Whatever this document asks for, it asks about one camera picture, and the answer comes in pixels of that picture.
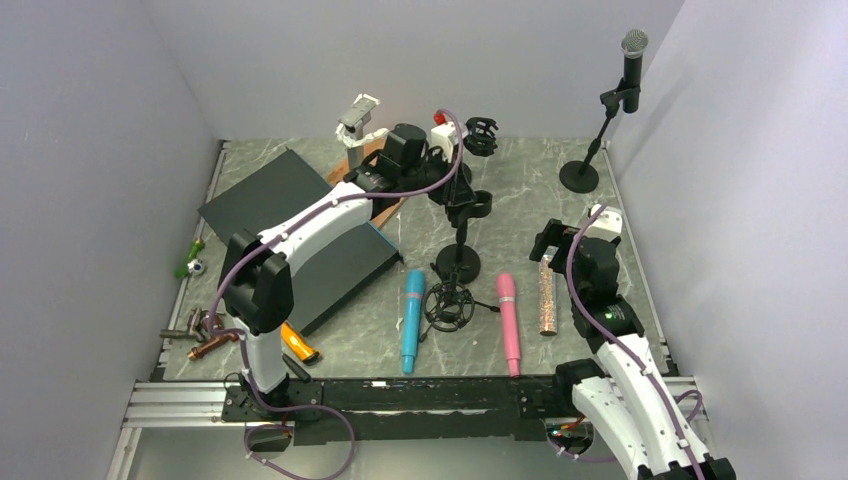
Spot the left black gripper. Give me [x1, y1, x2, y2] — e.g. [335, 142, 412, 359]
[401, 150, 477, 208]

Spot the glitter microphone silver grille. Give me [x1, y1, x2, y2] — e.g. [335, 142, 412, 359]
[538, 247, 558, 336]

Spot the round-base stand with shock mount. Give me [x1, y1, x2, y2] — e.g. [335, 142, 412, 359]
[454, 117, 498, 157]

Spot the round-base stand black mic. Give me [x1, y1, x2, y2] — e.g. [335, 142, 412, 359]
[559, 78, 641, 194]

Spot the pink microphone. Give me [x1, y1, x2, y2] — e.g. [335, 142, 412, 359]
[495, 272, 521, 378]

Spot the round-base stand glitter mic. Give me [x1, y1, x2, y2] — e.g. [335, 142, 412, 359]
[431, 190, 493, 285]

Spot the blue microphone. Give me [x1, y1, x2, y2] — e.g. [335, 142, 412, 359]
[401, 269, 426, 374]

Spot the black tripod shock-mount stand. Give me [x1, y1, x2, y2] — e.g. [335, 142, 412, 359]
[418, 262, 500, 343]

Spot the dark grey rack unit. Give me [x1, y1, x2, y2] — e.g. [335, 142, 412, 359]
[199, 150, 401, 336]

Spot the black microphone silver grille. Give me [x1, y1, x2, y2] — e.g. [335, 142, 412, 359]
[620, 28, 649, 114]

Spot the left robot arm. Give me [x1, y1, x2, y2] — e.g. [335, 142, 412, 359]
[213, 118, 497, 420]

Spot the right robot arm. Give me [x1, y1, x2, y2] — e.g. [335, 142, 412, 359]
[529, 219, 736, 479]

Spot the wooden board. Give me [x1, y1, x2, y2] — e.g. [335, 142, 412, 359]
[325, 157, 406, 230]

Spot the orange utility knife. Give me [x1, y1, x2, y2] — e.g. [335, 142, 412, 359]
[281, 322, 321, 365]

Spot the small black hammer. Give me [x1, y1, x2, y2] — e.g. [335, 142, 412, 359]
[282, 354, 312, 383]

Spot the green valve fitting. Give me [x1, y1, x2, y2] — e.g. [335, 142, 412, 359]
[173, 238, 205, 279]

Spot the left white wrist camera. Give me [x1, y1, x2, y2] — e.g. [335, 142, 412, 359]
[429, 110, 467, 163]

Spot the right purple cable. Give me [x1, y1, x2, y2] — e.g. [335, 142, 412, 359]
[546, 203, 707, 480]

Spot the purple cable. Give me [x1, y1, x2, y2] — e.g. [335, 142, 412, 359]
[206, 109, 465, 480]
[546, 203, 707, 480]

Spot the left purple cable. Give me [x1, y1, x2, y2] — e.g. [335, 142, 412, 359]
[206, 109, 465, 480]

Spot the silver white bracket stand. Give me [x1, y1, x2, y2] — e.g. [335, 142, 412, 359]
[335, 93, 389, 170]

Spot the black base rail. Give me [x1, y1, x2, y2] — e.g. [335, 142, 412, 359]
[220, 375, 578, 446]

